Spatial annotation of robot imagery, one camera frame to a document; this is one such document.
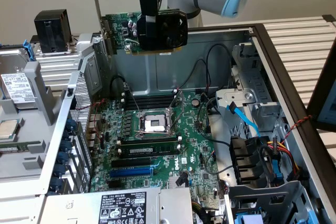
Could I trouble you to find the black empty RAM slot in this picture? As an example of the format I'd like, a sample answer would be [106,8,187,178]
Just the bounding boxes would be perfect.
[118,137,182,148]
[123,97,175,103]
[123,93,175,100]
[123,103,175,111]
[123,100,175,107]

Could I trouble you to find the short black expansion slot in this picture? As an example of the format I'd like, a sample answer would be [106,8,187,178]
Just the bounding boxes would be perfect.
[108,180,126,190]

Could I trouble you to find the silver metal disk bay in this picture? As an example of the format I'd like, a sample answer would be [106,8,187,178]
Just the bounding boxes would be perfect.
[230,42,283,137]

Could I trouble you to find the silver CPU green edge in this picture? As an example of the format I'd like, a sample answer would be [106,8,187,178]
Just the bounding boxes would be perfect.
[0,119,20,140]

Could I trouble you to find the silver power supply with label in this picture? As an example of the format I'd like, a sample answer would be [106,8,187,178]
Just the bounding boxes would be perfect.
[38,186,194,224]

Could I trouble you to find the blue plastic latch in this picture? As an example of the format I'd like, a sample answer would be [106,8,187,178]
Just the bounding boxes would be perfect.
[270,154,284,183]

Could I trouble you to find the grey metal drive cage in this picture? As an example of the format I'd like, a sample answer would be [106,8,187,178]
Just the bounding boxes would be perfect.
[224,180,318,224]

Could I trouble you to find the black CPU cooler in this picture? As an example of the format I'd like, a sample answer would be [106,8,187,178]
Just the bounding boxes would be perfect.
[33,8,74,55]

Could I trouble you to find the silver metal bracket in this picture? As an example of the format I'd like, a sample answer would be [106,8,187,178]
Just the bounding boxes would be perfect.
[215,89,257,113]

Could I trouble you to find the raised metal socket cover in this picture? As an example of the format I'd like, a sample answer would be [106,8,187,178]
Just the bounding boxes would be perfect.
[167,89,185,133]

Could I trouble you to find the thin metal locking lever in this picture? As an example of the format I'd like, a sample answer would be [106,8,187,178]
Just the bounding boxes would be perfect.
[124,83,141,113]

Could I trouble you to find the blue flat SATA wire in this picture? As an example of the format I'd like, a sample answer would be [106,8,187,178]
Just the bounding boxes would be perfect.
[226,102,262,138]

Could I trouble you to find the yellow black braided cable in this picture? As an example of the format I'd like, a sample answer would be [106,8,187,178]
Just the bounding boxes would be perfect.
[191,200,220,216]

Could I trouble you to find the grey plastic parts rack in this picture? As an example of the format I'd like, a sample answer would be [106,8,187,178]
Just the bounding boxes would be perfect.
[0,39,69,183]

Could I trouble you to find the silver hard disk white label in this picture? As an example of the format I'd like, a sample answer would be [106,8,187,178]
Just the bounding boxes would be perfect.
[0,49,38,111]

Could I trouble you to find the long red black twisted wire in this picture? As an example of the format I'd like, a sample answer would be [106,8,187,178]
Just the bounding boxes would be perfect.
[272,115,312,154]

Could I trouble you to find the long black expansion slot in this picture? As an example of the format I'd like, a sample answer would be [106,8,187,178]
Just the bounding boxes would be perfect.
[110,156,152,169]

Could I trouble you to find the blue plastic disk carrier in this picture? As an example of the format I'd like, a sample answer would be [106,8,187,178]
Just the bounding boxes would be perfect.
[22,39,37,62]

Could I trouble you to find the metal CPU socket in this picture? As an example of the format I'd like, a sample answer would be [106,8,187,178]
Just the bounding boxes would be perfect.
[135,108,177,141]

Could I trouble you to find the black wire connector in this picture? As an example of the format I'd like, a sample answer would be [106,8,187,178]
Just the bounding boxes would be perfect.
[175,172,190,187]

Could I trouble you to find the dark blue card clip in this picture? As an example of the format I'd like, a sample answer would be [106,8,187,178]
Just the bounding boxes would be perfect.
[57,152,69,166]
[54,165,67,179]
[50,177,64,192]
[60,139,74,154]
[65,118,77,133]

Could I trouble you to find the green Dell motherboard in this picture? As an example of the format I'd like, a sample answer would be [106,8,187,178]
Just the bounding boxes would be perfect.
[89,90,229,210]

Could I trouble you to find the green graphics card black fan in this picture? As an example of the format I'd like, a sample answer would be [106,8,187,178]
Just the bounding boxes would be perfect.
[88,0,189,57]

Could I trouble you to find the blue expansion slot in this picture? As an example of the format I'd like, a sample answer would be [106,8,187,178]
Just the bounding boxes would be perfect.
[109,165,155,179]

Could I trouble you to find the silver chipset heat sink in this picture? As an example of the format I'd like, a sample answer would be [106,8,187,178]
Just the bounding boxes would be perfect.
[167,176,190,189]

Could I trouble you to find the short black looped wire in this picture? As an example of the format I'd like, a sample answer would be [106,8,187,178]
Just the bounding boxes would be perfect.
[109,75,130,96]

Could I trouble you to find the metal I/O port block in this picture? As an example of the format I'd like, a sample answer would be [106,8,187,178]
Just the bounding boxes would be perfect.
[86,113,102,148]

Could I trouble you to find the silver open PC case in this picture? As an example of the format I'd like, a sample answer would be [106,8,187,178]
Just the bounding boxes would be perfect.
[0,23,336,224]

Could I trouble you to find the yellow red orange power wires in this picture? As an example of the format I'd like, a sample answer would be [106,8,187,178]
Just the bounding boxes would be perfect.
[266,141,300,174]

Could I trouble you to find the looped red black twisted wire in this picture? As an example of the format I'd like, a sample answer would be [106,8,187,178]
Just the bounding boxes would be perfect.
[89,98,106,142]

